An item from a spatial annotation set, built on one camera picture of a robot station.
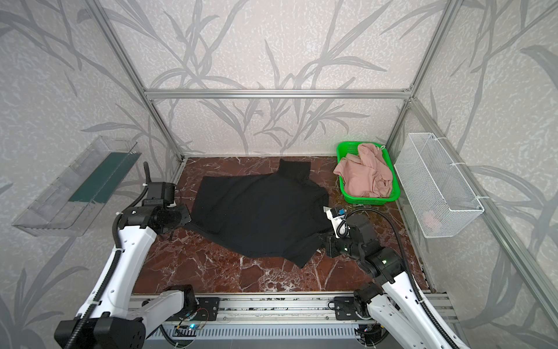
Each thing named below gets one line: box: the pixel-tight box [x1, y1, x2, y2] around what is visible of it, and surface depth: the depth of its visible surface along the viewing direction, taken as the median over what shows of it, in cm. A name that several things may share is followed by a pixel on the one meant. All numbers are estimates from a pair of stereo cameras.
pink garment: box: [333, 143, 393, 198], surface depth 103 cm
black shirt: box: [184, 159, 332, 270], surface depth 102 cm
